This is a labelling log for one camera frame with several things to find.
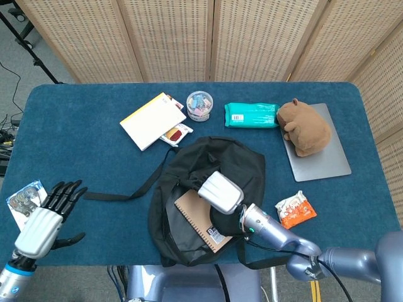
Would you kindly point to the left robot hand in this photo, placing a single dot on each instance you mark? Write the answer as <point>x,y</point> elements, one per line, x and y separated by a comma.
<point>37,229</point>

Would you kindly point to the blue velvet table cloth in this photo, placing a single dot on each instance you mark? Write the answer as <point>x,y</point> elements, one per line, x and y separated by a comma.
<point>94,126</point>

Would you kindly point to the grey blue robot torso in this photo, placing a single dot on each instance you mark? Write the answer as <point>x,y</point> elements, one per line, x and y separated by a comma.
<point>176,283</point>

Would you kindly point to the brown capybara plush toy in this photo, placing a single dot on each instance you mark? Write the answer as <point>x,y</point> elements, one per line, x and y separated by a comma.
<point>305,129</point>

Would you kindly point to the black tripod stand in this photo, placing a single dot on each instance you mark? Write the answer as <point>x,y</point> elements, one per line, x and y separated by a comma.
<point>28,47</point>

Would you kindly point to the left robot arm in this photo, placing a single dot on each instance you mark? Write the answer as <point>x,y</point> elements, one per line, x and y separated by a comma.
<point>12,280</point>

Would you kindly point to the black fabric backpack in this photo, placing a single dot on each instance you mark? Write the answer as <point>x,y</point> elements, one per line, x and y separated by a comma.
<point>226,160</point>

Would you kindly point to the orange white snack bag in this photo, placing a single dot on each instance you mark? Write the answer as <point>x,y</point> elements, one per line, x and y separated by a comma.
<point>296,210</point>

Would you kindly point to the grey closed laptop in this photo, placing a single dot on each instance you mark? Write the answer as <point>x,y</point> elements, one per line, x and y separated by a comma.
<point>318,166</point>

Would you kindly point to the teal wet wipes pack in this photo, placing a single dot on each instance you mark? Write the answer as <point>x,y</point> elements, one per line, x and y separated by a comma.
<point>255,114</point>

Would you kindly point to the small red white sachet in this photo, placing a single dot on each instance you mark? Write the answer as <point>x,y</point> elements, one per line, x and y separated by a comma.
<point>177,103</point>

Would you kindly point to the white sachet red yellow print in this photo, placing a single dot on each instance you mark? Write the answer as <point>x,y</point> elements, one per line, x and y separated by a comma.
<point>176,135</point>

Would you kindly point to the silver blue snack packet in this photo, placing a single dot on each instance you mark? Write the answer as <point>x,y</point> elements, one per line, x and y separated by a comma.
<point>22,198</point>

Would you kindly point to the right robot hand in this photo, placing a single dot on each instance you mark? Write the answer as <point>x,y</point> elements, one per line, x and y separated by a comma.
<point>222,192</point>

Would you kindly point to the white book yellow spine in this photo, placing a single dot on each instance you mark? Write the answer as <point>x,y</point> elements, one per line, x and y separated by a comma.
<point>151,122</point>

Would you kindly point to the spiral notebook kraft cover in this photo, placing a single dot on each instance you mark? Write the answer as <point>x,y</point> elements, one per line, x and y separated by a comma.
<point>195,217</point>

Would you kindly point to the clear plastic candy jar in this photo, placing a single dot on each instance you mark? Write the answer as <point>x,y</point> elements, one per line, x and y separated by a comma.
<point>199,105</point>

